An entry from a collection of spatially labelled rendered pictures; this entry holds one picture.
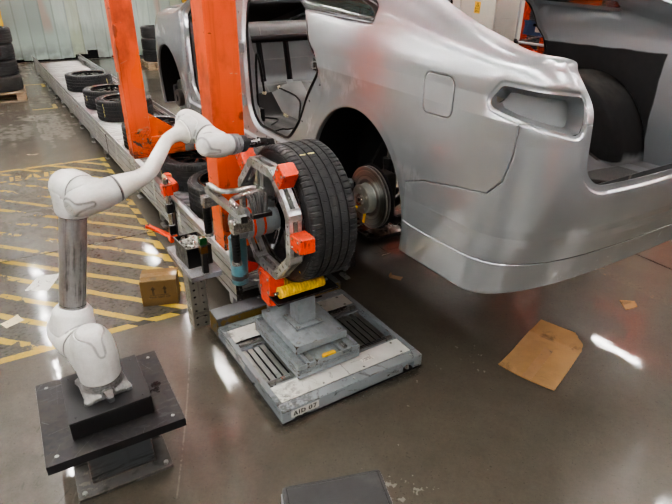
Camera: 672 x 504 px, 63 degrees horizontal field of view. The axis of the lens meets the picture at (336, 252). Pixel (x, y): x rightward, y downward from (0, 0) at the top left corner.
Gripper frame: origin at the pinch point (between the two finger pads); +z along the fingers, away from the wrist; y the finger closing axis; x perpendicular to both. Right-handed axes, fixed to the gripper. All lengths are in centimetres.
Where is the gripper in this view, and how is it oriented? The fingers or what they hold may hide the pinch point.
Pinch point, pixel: (268, 142)
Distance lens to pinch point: 260.8
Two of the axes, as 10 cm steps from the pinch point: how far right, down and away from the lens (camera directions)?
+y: 8.0, -1.3, -5.9
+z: 5.6, -2.0, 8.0
